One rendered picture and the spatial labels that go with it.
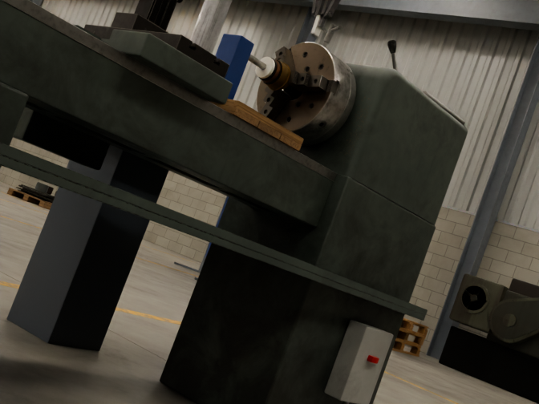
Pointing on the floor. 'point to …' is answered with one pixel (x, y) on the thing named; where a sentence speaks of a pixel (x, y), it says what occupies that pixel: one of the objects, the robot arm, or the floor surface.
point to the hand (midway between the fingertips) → (318, 26)
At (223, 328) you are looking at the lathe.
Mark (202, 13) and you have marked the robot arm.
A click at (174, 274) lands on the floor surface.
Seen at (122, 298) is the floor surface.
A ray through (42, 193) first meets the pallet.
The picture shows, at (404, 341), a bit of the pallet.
